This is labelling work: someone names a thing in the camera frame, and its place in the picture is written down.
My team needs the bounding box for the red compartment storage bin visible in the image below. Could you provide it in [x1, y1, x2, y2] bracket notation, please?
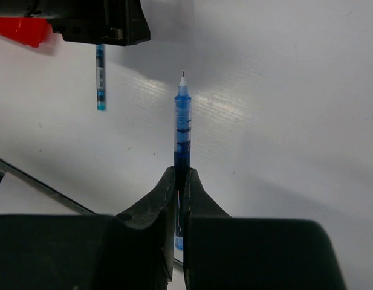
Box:
[0, 17, 52, 48]

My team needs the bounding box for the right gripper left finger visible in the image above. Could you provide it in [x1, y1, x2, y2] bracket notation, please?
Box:
[0, 168, 175, 289]

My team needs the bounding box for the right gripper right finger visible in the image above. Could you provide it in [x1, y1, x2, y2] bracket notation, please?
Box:
[183, 169, 346, 289]

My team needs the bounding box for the blue gel pen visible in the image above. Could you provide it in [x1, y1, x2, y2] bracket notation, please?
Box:
[96, 44, 106, 111]
[174, 75, 192, 251]

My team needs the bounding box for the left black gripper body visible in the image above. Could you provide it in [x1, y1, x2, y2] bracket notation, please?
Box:
[0, 0, 151, 46]

